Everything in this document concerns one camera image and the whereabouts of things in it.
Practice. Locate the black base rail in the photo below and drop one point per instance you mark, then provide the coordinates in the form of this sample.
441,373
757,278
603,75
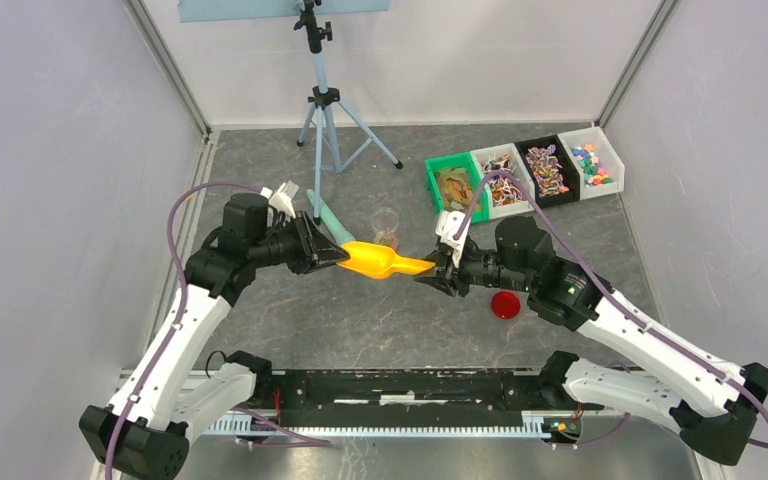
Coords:
403,403

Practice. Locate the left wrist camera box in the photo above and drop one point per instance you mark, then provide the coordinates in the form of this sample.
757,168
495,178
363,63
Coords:
282,198

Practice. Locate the clear plastic jar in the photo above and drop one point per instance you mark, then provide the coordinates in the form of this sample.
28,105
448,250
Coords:
385,222

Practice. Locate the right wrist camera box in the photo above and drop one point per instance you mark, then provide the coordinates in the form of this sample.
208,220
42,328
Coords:
447,227

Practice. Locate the light blue board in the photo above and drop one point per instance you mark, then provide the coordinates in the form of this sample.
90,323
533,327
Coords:
191,11

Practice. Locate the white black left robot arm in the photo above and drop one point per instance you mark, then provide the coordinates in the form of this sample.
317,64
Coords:
146,429

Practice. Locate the red jar lid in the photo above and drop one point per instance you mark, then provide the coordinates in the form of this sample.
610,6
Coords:
505,305

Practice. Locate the green plastic candy bin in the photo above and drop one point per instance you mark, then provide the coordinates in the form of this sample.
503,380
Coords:
452,181

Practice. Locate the light blue tripod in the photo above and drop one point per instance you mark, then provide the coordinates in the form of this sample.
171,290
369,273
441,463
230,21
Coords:
320,114

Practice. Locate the white bin with colourful candies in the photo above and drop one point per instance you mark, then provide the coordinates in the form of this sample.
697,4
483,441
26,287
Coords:
601,171

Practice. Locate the black bin with swirl candies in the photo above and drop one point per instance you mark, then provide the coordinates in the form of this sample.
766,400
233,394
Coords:
552,171

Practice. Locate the mint green tube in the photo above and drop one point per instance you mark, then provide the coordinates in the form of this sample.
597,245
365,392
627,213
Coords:
335,227

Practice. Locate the white bin with lollipops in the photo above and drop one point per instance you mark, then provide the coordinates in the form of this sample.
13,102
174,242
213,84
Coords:
505,193

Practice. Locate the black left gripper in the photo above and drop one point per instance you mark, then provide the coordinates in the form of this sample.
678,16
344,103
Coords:
316,250

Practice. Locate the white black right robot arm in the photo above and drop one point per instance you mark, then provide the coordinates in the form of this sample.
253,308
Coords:
710,403

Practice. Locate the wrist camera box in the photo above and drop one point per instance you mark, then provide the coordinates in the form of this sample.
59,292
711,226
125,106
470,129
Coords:
447,227
282,198

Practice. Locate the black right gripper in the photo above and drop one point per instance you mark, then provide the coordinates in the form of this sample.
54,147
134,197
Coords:
452,277

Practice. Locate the yellow plastic scoop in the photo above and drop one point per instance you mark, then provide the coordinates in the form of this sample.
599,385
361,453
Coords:
379,261

